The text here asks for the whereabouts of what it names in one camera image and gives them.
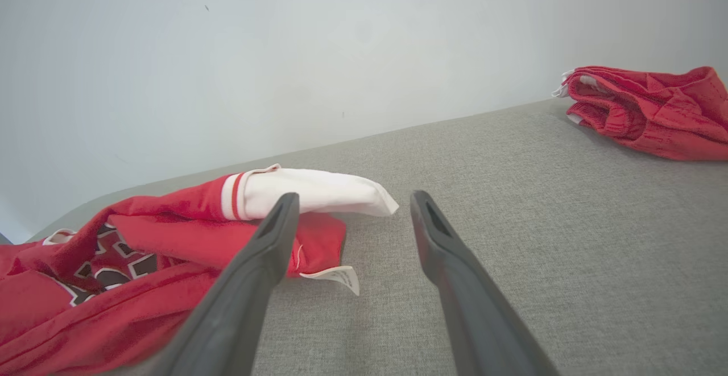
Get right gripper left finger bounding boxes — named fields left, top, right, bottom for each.
left=149, top=192, right=300, bottom=376

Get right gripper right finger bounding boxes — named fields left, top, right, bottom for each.
left=409, top=190, right=561, bottom=376

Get red jersey with white sleeves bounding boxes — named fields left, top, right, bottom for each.
left=0, top=164, right=400, bottom=376

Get red shorts with white stripes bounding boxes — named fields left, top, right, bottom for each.
left=551, top=66, right=728, bottom=162

